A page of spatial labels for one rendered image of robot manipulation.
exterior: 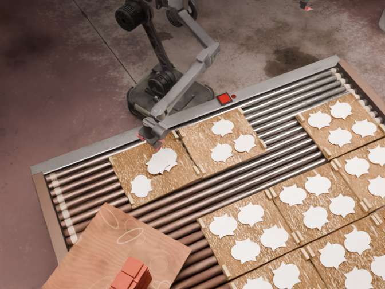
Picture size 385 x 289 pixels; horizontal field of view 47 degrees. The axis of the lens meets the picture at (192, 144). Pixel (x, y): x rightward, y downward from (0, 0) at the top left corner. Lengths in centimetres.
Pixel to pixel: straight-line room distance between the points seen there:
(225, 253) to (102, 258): 60
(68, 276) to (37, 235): 133
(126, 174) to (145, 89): 137
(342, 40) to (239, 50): 104
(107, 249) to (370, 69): 316
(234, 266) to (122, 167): 81
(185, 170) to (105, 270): 70
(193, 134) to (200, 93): 114
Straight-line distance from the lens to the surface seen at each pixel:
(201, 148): 253
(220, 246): 226
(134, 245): 217
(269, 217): 236
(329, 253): 234
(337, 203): 247
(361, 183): 258
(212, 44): 230
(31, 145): 389
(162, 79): 355
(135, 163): 249
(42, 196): 248
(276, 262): 227
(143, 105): 362
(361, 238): 242
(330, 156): 261
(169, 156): 246
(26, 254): 344
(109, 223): 223
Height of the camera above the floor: 305
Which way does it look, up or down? 56 degrees down
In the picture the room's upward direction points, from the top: 1 degrees clockwise
